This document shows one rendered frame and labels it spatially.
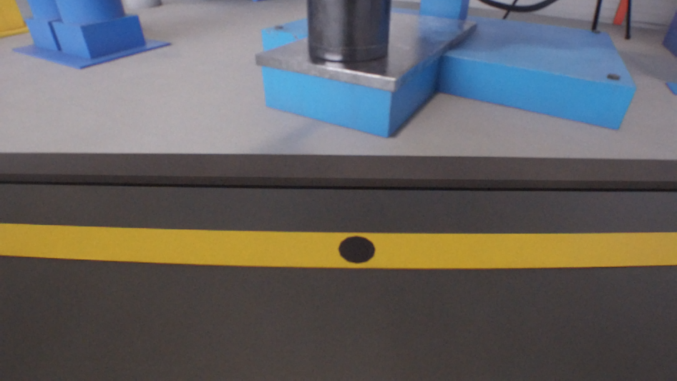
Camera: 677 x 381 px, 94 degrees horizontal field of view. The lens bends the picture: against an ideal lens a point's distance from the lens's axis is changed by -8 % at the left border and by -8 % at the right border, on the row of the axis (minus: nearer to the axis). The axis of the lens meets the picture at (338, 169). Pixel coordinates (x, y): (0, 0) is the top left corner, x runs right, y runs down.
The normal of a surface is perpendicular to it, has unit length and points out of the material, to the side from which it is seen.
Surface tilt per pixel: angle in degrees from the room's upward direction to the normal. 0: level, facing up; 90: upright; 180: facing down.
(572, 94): 90
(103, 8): 90
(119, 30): 90
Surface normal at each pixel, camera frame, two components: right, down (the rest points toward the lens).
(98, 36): 0.86, 0.28
